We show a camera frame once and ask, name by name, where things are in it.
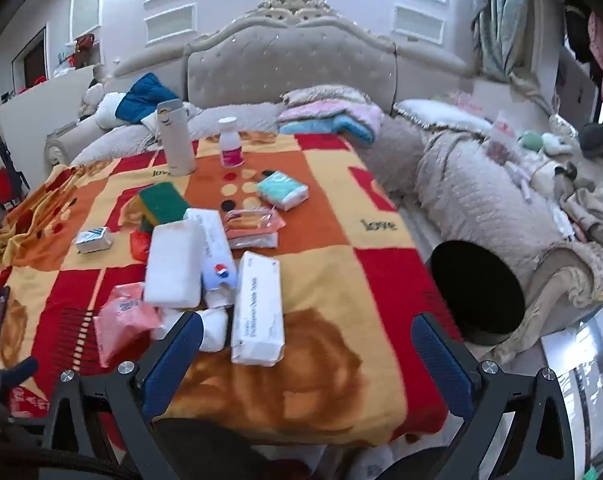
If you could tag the beige tufted corner sofa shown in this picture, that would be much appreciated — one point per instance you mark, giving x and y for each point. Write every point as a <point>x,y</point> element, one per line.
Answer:
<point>291,65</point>

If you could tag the white rabbit plush toy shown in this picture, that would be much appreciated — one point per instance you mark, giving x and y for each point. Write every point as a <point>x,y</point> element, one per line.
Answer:
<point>556,144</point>

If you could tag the clear bag with red contents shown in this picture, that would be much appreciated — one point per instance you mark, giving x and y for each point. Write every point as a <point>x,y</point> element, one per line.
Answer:
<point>501,140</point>

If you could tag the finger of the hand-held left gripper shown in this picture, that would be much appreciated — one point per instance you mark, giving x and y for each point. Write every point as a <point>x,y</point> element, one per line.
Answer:
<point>16,372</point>

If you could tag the green plush toy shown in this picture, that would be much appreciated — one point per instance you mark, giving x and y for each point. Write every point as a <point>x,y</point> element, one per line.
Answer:
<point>530,141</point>

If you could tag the pink plastic packet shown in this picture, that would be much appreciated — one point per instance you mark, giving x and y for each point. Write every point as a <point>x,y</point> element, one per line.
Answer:
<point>124,320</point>

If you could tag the small blue white box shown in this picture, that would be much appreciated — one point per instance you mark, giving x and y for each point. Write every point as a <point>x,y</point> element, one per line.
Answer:
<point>94,240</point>

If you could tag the red orange checked blanket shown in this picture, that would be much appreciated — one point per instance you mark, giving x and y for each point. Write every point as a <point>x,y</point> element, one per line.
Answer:
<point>331,280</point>

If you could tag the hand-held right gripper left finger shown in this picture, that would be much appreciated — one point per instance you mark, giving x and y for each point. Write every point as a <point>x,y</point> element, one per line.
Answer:
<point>174,360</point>

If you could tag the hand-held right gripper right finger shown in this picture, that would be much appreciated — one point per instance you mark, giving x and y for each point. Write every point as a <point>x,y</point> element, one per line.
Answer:
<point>441,365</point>

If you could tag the black trash bin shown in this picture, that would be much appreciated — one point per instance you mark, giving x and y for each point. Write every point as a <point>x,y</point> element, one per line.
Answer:
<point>476,290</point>

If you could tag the teal tissue packet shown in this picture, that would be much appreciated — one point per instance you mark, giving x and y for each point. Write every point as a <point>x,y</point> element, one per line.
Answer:
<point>282,190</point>

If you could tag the pink pastry snack packet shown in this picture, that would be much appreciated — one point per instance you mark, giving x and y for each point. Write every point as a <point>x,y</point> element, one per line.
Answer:
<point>254,225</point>

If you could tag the blue jacket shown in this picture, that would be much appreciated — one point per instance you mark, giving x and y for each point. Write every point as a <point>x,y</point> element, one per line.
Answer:
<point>146,97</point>

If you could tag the beige thermos bottle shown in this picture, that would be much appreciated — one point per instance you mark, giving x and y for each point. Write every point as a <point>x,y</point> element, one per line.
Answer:
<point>176,140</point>

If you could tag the black padded jacket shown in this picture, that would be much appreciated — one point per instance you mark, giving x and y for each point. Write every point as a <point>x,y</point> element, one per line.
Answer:
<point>601,140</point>

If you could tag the white pink-label pill bottle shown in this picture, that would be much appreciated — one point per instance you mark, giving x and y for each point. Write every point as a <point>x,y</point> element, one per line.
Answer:
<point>230,142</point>

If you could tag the pale green curtain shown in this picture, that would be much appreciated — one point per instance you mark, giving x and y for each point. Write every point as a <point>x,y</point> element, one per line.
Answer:
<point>506,25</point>

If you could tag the white frilled pillow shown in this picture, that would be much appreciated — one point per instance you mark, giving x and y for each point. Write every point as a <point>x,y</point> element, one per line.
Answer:
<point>436,112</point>

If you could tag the pale purple brush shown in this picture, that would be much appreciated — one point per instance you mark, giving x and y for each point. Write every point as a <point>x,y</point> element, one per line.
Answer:
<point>524,190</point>

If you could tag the narrow white round-logo box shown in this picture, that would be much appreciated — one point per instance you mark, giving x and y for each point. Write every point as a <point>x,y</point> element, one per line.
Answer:
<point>210,240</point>

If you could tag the white cabinet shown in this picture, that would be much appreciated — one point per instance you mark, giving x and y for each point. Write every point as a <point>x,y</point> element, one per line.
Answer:
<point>46,95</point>

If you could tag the beige coat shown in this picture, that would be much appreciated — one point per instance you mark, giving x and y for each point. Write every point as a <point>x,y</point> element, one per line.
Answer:
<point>591,215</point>

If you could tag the green yellow sponge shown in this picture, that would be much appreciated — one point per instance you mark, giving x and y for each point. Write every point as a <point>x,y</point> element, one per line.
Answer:
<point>164,202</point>

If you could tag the straw hand broom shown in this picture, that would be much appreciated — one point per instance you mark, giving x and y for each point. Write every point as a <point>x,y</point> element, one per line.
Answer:
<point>544,175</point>

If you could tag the white foam block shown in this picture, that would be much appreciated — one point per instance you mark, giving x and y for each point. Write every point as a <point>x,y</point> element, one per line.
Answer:
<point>174,265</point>

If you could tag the folded pink blue blankets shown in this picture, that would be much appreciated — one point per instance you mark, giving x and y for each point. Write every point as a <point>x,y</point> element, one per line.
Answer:
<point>331,115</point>

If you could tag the red plastic bag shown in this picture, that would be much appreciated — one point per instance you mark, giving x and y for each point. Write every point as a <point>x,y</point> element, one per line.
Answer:
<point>139,247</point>

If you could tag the dark hanging clothes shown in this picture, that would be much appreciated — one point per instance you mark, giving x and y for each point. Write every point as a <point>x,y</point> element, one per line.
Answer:
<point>579,25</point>

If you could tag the white roll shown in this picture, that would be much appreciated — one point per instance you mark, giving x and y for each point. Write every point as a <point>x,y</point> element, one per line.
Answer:
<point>214,330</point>

